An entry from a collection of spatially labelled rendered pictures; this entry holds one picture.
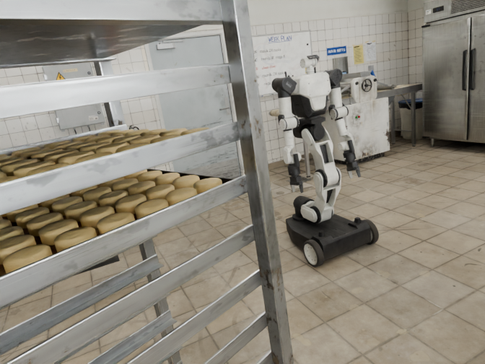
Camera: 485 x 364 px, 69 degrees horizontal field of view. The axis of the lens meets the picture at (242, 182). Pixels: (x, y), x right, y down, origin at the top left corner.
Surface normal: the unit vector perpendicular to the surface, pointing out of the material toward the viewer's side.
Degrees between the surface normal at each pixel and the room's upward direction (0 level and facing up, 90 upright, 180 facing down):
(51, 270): 90
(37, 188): 90
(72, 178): 90
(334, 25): 90
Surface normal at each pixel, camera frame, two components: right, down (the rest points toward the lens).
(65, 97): 0.72, 0.09
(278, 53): 0.43, 0.19
